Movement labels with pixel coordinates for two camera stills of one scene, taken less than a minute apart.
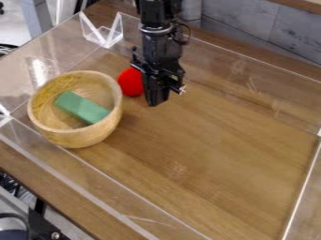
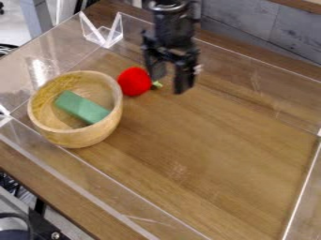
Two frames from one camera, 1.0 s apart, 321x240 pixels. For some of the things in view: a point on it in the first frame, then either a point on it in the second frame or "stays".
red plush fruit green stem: (130, 82) stays
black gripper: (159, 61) to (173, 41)
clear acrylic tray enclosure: (207, 168) stays
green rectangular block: (82, 107) stays
